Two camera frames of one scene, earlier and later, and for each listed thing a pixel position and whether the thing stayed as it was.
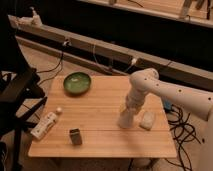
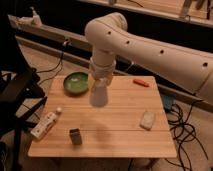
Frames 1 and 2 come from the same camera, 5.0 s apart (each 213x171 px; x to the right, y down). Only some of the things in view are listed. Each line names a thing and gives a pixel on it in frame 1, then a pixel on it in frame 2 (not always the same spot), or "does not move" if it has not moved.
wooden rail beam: (106, 56) does not move
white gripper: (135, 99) -> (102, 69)
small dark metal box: (75, 136) does not move
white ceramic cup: (126, 117) -> (99, 93)
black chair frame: (21, 88) does not move
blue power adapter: (167, 104) does not move
